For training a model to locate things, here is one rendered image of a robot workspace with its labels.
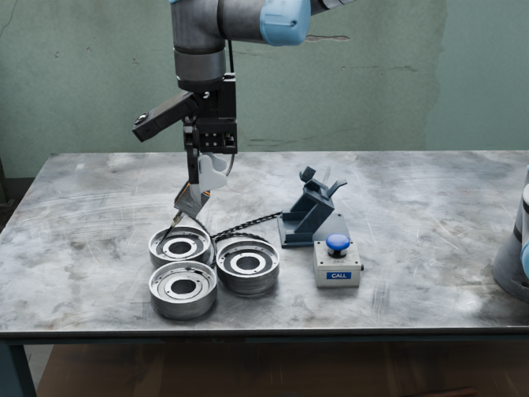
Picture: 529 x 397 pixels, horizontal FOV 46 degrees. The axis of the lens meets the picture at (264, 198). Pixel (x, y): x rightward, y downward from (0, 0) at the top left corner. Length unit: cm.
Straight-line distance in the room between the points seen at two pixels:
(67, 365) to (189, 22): 73
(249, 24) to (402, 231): 53
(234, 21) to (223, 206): 49
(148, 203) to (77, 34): 145
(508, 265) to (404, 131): 173
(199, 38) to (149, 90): 177
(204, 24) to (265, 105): 178
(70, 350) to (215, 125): 61
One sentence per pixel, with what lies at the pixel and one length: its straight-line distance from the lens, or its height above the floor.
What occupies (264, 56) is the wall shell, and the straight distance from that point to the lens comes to 257.
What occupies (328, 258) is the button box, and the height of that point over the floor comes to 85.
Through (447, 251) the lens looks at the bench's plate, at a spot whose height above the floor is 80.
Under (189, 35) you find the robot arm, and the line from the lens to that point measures 89.
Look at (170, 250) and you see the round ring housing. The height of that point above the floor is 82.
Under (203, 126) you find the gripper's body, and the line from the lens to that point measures 94.
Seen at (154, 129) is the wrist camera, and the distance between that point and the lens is 97.
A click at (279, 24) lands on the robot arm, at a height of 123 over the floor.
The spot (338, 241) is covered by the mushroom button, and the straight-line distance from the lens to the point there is 102.
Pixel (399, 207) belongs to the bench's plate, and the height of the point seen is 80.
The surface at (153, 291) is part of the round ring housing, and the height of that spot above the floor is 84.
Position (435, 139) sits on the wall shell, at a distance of 281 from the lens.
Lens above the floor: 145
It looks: 31 degrees down
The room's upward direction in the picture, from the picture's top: straight up
